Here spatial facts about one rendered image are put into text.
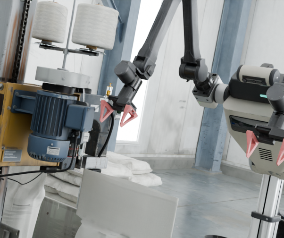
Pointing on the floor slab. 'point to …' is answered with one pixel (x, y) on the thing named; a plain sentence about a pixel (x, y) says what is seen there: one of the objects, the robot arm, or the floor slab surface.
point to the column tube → (0, 77)
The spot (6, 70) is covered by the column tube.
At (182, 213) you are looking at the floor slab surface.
